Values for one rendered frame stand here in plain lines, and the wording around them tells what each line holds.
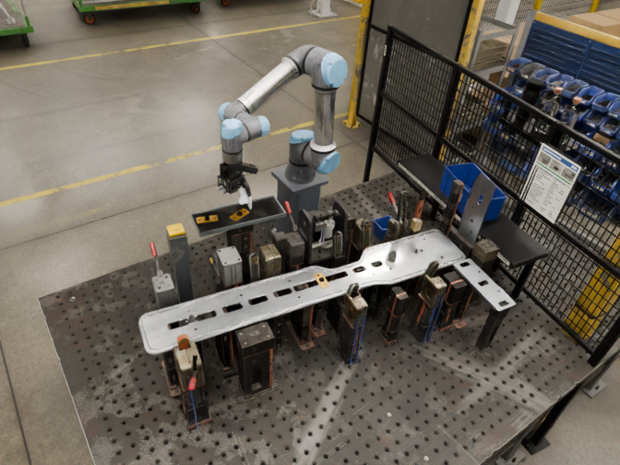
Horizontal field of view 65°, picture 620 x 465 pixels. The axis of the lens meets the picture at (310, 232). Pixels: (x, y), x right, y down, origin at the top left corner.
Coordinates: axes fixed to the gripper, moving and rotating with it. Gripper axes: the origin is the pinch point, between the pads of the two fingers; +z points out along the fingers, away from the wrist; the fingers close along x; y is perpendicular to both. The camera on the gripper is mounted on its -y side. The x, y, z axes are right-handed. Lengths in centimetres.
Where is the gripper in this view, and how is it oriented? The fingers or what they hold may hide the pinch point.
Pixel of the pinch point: (238, 200)
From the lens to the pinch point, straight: 197.1
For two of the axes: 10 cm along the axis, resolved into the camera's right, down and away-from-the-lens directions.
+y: -6.4, 4.6, -6.2
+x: 7.7, 4.5, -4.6
